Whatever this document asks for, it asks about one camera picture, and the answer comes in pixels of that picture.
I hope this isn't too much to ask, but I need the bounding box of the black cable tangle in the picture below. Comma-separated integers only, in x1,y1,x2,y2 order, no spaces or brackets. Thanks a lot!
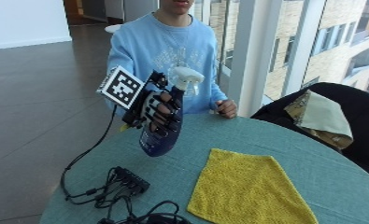
64,167,181,224

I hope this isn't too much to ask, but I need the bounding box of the white marker cube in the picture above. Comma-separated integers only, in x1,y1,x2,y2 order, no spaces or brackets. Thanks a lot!
95,64,148,111

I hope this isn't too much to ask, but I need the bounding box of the teal tablecloth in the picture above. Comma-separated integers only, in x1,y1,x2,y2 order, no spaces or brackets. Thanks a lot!
39,112,369,224

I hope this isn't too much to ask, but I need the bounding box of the white round stool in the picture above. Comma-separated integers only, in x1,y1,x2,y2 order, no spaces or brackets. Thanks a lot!
103,23,123,35

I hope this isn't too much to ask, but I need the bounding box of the pale green patterned cloth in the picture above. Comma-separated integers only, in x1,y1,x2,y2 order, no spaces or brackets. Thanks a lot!
283,89,355,150

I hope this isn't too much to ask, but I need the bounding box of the black device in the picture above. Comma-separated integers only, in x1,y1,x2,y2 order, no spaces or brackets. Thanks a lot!
144,212,193,224

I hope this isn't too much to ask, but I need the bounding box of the long black glove cable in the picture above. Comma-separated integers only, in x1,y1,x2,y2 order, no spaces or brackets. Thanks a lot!
59,105,120,203

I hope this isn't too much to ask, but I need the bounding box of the black chair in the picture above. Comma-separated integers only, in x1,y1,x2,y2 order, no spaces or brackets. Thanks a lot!
249,81,369,185

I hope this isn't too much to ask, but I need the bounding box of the the person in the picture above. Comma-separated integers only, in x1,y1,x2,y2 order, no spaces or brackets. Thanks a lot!
105,0,239,119

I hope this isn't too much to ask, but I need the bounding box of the black palm camera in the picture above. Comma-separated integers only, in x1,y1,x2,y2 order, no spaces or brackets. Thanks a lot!
147,70,169,91

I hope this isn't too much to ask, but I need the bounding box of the yellow towel cloth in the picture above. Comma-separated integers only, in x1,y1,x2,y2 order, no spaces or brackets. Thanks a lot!
185,147,320,224

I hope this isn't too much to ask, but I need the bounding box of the black hub box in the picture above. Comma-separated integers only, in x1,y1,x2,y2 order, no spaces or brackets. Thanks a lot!
112,166,152,196

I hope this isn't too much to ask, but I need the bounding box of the blue spray bottle white trigger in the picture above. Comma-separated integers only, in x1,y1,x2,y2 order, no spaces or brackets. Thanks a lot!
139,66,207,158

